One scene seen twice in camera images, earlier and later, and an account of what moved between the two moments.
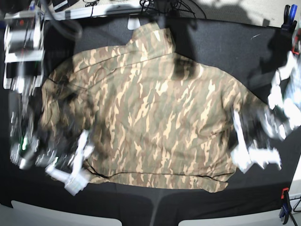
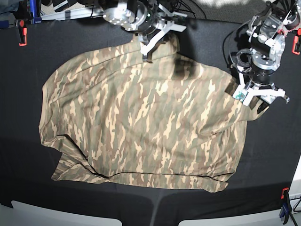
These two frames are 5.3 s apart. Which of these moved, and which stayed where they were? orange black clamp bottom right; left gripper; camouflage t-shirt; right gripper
Moved: right gripper; left gripper
Stayed: orange black clamp bottom right; camouflage t-shirt
